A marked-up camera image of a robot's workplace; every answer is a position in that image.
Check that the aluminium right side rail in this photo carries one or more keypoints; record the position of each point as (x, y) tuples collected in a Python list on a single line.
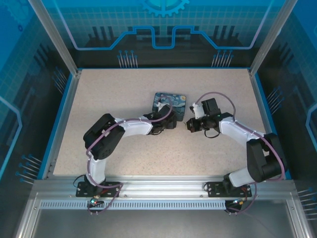
[(262, 104)]

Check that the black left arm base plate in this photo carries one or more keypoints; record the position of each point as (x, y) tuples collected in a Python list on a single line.
[(111, 189)]

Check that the aluminium left side rail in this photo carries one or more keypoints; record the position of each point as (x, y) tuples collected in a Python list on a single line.
[(68, 104)]

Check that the small connector with LED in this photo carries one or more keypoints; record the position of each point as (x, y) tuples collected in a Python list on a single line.
[(94, 201), (239, 202)]

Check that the aluminium right frame post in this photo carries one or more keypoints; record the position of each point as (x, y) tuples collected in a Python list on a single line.
[(268, 39)]

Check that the aluminium mounting rail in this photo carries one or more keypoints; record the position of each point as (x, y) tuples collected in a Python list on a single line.
[(161, 183)]

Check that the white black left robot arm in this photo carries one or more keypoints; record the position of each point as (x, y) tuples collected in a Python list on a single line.
[(136, 127)]

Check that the aluminium left frame post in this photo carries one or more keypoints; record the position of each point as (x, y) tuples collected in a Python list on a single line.
[(57, 39)]

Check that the aluminium frame post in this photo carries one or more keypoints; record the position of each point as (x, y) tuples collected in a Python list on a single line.
[(268, 39), (57, 39)]

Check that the starry night painted tin box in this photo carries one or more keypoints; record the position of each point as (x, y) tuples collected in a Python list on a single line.
[(177, 104)]

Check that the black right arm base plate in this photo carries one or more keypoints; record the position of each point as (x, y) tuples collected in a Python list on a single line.
[(215, 189)]

